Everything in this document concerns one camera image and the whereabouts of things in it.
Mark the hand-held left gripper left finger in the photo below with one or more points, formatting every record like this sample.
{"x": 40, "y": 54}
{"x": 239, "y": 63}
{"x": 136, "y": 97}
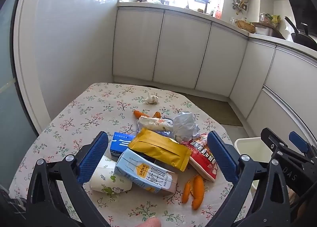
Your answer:
{"x": 94, "y": 157}

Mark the red bottle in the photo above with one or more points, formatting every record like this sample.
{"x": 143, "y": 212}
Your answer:
{"x": 218, "y": 13}

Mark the white paper cup green print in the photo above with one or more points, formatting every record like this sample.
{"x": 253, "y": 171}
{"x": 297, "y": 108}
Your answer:
{"x": 106, "y": 180}

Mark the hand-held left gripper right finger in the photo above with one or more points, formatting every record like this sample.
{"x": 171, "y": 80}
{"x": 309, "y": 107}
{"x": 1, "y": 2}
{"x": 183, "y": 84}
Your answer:
{"x": 223, "y": 160}

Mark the woven basket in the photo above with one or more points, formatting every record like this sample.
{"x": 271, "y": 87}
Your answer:
{"x": 245, "y": 26}

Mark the yellow snack packet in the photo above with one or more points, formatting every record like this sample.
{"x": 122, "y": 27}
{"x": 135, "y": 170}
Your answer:
{"x": 158, "y": 147}

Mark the floral tablecloth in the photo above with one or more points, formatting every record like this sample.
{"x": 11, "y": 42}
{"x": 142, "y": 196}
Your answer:
{"x": 99, "y": 108}

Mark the yellow green food bags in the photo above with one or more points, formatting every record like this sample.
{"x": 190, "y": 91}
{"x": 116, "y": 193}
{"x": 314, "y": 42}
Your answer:
{"x": 275, "y": 19}

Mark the small orange carrot peel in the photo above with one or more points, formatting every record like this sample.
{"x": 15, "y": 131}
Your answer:
{"x": 185, "y": 189}

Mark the white roll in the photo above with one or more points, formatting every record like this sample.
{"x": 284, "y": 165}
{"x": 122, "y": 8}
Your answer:
{"x": 151, "y": 122}

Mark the white cabinet door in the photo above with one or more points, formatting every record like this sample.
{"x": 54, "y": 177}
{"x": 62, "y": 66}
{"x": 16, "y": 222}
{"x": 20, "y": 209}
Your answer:
{"x": 220, "y": 61}
{"x": 138, "y": 43}
{"x": 182, "y": 48}

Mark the white kitchen countertop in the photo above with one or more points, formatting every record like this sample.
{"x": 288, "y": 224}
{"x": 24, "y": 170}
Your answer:
{"x": 161, "y": 6}

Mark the water heater pipes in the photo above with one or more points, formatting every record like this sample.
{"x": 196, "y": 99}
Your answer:
{"x": 239, "y": 3}

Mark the metal sink basin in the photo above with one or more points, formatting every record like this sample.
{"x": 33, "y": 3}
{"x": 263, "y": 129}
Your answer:
{"x": 266, "y": 31}

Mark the person's left hand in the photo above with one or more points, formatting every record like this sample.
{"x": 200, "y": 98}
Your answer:
{"x": 151, "y": 222}

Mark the black frying pan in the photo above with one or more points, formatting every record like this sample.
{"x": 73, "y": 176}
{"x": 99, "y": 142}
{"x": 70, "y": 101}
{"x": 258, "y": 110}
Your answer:
{"x": 303, "y": 38}

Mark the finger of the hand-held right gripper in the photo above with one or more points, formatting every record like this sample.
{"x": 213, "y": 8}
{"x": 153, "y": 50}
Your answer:
{"x": 298, "y": 141}
{"x": 270, "y": 137}

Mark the white trash bin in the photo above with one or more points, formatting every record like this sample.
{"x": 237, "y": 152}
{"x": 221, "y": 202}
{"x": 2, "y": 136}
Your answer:
{"x": 252, "y": 147}

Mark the white side kitchen cabinet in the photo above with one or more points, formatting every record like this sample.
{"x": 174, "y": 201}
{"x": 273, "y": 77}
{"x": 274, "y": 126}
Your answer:
{"x": 284, "y": 73}

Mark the frosted glass door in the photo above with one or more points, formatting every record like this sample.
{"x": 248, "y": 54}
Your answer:
{"x": 12, "y": 68}

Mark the light blue milk carton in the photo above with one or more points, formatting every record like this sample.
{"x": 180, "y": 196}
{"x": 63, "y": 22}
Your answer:
{"x": 141, "y": 170}

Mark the blue cardboard box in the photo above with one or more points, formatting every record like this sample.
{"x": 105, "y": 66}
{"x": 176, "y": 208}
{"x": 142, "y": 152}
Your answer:
{"x": 121, "y": 145}

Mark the red noodle packet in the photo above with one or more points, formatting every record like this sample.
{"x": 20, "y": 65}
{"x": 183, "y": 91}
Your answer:
{"x": 203, "y": 160}

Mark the large orange carrot peel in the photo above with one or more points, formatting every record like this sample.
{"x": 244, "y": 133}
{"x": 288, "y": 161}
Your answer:
{"x": 198, "y": 189}

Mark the small white tissue wad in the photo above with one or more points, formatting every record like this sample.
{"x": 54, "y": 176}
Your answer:
{"x": 151, "y": 98}

